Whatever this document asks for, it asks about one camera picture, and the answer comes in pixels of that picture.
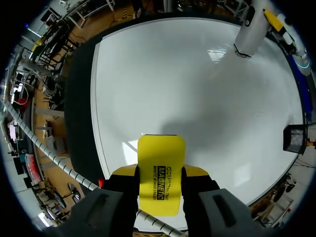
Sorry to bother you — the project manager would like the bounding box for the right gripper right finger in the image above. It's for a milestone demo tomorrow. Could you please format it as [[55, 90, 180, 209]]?
[[181, 164, 269, 237]]

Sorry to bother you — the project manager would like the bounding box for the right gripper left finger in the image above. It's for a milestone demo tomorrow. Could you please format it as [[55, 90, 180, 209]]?
[[56, 164, 139, 237]]

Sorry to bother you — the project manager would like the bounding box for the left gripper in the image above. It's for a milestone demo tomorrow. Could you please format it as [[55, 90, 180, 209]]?
[[262, 8, 302, 55]]

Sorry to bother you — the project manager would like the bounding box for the yellow whiteboard eraser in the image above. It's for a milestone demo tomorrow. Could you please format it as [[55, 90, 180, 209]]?
[[137, 134, 187, 217]]

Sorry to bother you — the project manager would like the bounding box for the large whiteboard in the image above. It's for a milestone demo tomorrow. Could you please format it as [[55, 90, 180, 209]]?
[[90, 17, 308, 232]]

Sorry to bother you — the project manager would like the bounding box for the black mesh cup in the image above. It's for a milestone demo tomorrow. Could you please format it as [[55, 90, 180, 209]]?
[[282, 124, 308, 156]]

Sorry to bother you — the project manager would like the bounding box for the white cable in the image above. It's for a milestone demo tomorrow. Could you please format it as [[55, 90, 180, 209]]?
[[0, 100, 185, 237]]

